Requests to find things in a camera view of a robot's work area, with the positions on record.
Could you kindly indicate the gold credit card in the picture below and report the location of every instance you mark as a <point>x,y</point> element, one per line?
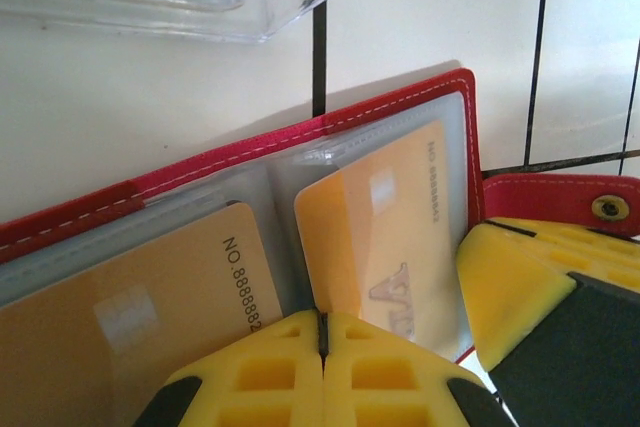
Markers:
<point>330,247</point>
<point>175,272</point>

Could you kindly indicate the red card holder wallet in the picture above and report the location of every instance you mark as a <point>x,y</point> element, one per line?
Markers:
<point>350,117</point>

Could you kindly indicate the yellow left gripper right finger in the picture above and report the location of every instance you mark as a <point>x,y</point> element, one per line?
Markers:
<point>390,387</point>

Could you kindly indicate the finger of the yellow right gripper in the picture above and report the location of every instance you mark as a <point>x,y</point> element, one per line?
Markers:
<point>595,257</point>
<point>505,292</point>

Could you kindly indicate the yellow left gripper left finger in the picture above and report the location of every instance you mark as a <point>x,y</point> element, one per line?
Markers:
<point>270,387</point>

